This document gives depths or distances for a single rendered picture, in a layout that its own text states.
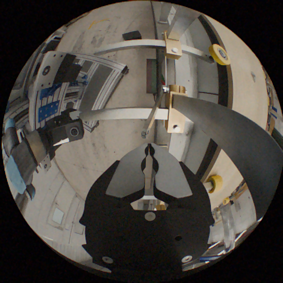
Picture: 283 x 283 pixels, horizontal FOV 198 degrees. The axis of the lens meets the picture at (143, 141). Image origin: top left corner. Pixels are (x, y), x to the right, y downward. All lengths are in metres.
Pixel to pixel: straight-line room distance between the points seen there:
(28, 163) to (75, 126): 0.15
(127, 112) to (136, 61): 0.98
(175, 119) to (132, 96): 0.91
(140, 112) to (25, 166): 0.32
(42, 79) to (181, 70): 0.60
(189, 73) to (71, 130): 0.56
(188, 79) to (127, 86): 0.77
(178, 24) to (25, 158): 0.42
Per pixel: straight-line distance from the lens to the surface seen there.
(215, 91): 0.44
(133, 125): 1.19
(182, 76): 0.53
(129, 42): 0.35
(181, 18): 0.27
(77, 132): 0.22
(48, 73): 0.37
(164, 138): 0.47
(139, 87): 1.12
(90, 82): 1.10
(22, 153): 0.22
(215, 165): 0.41
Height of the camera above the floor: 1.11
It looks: 60 degrees down
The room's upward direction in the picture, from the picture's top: 175 degrees counter-clockwise
